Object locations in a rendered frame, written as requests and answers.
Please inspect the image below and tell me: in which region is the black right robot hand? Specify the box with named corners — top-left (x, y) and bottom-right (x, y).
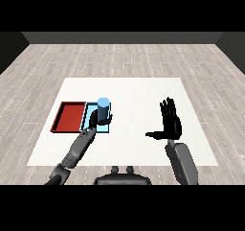
top-left (145, 97), bottom-right (183, 141)

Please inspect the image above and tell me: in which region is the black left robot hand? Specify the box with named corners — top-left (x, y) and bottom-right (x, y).
top-left (87, 108), bottom-right (114, 130)

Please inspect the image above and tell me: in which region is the blue can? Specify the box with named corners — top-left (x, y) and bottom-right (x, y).
top-left (97, 97), bottom-right (111, 123)

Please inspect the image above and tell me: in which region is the light blue shallow open box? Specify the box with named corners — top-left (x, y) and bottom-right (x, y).
top-left (79, 101), bottom-right (112, 134)

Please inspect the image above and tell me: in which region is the red shallow open box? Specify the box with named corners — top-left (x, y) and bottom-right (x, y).
top-left (50, 101), bottom-right (87, 134)

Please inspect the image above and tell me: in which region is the dark grey robot body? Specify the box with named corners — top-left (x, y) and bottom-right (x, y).
top-left (93, 166), bottom-right (153, 186)

